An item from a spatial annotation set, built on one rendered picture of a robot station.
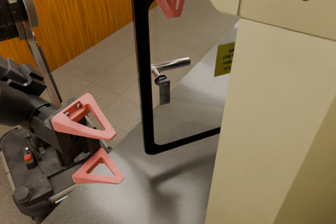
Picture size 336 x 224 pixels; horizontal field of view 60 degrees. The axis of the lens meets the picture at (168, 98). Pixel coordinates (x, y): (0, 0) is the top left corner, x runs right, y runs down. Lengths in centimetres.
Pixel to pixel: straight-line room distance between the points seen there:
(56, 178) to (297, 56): 149
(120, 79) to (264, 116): 228
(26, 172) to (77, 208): 107
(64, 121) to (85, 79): 227
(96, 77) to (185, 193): 207
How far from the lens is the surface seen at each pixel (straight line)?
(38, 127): 49
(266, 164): 43
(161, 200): 70
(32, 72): 55
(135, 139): 81
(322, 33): 30
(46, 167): 171
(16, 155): 186
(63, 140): 44
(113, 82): 257
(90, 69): 279
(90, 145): 49
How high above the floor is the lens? 154
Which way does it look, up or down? 41 degrees down
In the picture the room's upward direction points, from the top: straight up
